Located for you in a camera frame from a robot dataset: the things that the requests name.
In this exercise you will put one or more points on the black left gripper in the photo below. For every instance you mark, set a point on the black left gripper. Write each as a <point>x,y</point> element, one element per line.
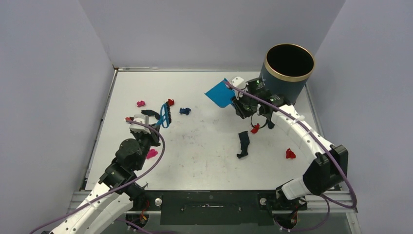
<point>154,135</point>

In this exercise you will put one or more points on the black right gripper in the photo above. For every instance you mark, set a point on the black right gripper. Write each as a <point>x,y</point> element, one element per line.
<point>240,107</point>

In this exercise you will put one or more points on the blue plastic dustpan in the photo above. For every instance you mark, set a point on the blue plastic dustpan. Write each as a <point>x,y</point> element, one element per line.
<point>220,94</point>

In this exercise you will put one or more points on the blue hand brush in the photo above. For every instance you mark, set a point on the blue hand brush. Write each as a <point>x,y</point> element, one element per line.
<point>165,116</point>

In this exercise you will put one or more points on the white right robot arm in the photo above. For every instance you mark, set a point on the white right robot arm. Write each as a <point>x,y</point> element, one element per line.
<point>325,163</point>

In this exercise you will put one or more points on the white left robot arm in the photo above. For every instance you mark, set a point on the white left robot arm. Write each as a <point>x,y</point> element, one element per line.
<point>117,190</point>

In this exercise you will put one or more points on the large pink paper scrap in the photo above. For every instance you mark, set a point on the large pink paper scrap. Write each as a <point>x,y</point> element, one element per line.
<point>151,153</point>

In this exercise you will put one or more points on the red paper scrap centre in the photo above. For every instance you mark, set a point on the red paper scrap centre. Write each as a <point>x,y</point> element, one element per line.
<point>255,128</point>

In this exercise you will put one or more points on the black paper scrap left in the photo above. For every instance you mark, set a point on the black paper scrap left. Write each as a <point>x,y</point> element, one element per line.
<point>151,113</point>

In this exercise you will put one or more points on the large black paper scrap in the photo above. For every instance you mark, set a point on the large black paper scrap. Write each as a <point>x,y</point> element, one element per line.
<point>244,144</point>

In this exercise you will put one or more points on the small pink paper scrap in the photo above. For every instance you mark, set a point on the small pink paper scrap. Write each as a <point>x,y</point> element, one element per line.
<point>140,103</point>

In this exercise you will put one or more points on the dark blue paper scrap centre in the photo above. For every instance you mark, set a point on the dark blue paper scrap centre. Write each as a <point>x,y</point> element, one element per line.
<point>184,111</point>

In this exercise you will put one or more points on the dark blue gold-rimmed bin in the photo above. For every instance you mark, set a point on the dark blue gold-rimmed bin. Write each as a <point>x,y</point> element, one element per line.
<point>286,69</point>

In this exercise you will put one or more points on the red paper scrap right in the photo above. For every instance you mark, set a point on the red paper scrap right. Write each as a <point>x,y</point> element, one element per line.
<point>290,154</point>

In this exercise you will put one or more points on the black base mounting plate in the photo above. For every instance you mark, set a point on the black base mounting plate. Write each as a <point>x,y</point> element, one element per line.
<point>231,207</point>

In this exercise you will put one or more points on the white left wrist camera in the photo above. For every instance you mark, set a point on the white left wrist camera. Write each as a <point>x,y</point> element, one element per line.
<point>138,124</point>

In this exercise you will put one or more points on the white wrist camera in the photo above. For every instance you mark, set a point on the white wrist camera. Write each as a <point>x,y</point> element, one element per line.
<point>138,124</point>
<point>240,83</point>

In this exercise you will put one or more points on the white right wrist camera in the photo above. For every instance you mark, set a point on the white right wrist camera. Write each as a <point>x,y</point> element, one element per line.
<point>240,83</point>

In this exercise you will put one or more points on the aluminium rail frame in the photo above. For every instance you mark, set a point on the aluminium rail frame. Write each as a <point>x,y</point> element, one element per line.
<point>315,204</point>

